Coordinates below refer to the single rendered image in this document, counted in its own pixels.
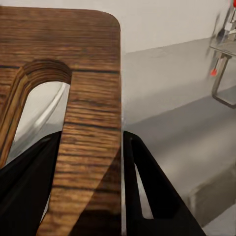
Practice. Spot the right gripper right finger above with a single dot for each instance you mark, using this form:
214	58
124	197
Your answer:
170	213

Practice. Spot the cutting board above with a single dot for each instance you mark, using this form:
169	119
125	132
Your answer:
82	48

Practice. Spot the drop in sink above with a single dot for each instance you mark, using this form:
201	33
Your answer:
229	47

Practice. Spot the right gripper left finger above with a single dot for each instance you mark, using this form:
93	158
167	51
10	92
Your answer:
25	187

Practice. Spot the bowl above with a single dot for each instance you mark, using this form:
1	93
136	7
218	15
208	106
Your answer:
39	106

